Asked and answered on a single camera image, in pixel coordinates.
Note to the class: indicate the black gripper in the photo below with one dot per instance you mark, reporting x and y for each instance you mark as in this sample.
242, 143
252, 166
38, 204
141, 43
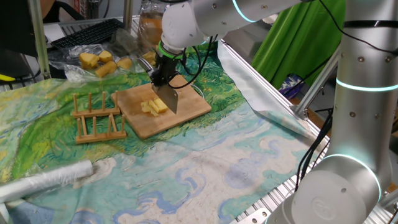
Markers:
167, 68

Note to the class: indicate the steel cleaver knife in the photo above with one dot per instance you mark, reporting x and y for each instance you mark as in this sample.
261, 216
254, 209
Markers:
169, 99

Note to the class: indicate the yellow potato chunk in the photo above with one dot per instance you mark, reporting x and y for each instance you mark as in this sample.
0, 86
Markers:
161, 105

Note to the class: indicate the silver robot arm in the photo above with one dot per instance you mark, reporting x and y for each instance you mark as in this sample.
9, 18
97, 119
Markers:
363, 124

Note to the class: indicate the small yellow potato scrap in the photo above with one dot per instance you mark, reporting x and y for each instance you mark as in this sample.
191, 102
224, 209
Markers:
150, 57

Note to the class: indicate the bamboo cutting board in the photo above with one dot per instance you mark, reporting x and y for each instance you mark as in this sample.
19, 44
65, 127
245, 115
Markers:
189, 109

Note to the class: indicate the brown jar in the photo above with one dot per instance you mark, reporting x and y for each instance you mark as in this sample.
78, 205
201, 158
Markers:
150, 28

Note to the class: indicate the yellow food chunks pile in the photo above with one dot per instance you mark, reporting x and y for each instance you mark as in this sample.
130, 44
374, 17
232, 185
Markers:
89, 59

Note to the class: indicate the wooden peg rack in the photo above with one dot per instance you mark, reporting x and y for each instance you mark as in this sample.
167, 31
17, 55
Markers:
99, 137

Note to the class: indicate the black keyboard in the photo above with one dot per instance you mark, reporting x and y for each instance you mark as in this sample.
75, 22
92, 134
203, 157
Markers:
84, 34

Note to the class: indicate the clear plastic bag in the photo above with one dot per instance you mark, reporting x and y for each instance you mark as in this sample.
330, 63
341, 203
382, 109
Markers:
70, 71

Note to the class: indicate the grey metal box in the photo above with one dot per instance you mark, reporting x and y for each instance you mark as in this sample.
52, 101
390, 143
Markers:
248, 46

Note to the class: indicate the painted landscape tablecloth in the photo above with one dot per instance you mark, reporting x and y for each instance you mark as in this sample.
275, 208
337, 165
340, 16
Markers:
202, 174

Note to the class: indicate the white paper sheet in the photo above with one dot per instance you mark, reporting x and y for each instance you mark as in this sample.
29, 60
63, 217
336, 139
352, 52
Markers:
53, 32

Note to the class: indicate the blue patterned bag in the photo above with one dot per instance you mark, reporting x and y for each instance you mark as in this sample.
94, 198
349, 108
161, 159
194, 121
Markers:
290, 87

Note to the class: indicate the green fabric curtain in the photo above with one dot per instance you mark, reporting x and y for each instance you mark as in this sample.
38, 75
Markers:
295, 46

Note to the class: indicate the plastic wrap roll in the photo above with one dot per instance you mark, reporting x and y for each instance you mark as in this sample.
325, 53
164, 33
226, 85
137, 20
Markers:
46, 182

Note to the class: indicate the black monitor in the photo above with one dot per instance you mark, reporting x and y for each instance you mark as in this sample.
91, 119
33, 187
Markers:
14, 25

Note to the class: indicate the aluminium frame post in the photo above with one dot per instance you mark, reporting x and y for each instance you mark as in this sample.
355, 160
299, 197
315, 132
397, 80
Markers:
38, 37
128, 14
317, 84

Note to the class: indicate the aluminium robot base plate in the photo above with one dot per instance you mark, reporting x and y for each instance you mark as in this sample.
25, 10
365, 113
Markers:
253, 217

